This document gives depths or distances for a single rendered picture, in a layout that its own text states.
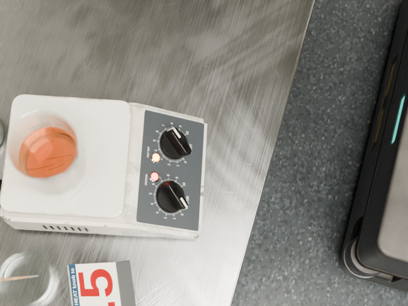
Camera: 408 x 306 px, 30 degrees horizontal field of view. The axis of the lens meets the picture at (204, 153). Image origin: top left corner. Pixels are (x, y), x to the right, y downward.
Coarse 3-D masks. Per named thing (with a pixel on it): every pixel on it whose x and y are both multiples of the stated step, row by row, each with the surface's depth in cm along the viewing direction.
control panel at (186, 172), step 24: (144, 120) 78; (168, 120) 79; (144, 144) 77; (192, 144) 80; (144, 168) 77; (168, 168) 78; (192, 168) 80; (144, 192) 76; (192, 192) 79; (144, 216) 76; (168, 216) 77; (192, 216) 79
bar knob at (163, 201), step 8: (168, 184) 76; (176, 184) 78; (160, 192) 77; (168, 192) 77; (176, 192) 76; (160, 200) 77; (168, 200) 77; (176, 200) 76; (184, 200) 76; (168, 208) 77; (176, 208) 77; (184, 208) 76
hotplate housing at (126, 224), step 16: (160, 112) 79; (176, 112) 81; (128, 176) 76; (128, 192) 76; (128, 208) 75; (16, 224) 77; (32, 224) 76; (48, 224) 76; (64, 224) 75; (80, 224) 75; (96, 224) 75; (112, 224) 75; (128, 224) 75; (144, 224) 76
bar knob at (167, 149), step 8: (176, 128) 78; (168, 136) 78; (176, 136) 77; (184, 136) 80; (160, 144) 78; (168, 144) 78; (176, 144) 78; (184, 144) 78; (168, 152) 78; (176, 152) 79; (184, 152) 78
